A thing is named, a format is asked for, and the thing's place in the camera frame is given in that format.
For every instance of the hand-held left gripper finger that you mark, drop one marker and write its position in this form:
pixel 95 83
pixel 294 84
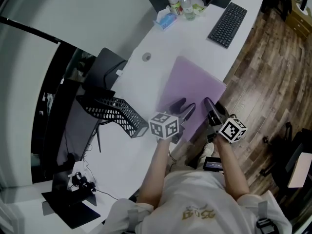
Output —
pixel 178 105
pixel 189 112

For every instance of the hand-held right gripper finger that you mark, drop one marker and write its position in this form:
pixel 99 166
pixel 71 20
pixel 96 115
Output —
pixel 210 111
pixel 221 110

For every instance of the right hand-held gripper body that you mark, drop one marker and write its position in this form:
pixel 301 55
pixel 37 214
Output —
pixel 232 130

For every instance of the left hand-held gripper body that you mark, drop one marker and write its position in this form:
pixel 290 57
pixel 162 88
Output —
pixel 163 125

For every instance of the black mesh file rack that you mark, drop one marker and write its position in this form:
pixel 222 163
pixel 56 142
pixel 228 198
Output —
pixel 117 111

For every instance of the person's right forearm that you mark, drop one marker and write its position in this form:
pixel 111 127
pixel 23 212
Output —
pixel 231 169

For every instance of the person's left forearm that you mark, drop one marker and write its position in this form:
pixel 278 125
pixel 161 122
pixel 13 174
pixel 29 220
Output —
pixel 154 174

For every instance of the blue tissue pack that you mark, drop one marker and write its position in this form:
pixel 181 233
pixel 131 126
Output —
pixel 167 21

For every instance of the black screen device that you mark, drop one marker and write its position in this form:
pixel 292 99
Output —
pixel 213 164

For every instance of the grey desk grommet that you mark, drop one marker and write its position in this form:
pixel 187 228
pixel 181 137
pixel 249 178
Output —
pixel 146 57

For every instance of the black chair with headrest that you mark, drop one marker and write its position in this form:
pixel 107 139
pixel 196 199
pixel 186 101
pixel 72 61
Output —
pixel 292 155

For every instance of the black monitor stand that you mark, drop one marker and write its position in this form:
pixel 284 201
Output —
pixel 98 135

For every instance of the person's white shirt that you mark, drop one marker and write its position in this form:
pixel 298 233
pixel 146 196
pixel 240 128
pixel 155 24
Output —
pixel 195 203

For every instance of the black keyboard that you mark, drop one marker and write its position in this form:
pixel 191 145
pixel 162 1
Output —
pixel 228 24

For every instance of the large curved black monitor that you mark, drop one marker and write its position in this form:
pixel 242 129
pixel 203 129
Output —
pixel 73 130

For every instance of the white power strip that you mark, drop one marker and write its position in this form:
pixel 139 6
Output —
pixel 78 167

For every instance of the clear plastic bottle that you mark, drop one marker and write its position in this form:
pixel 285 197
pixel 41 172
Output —
pixel 188 8

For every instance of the yellow label plastic bottle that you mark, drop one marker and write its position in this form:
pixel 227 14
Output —
pixel 175 4

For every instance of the wooden drawer cabinet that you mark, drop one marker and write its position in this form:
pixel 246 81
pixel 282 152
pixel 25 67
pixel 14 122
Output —
pixel 298 21

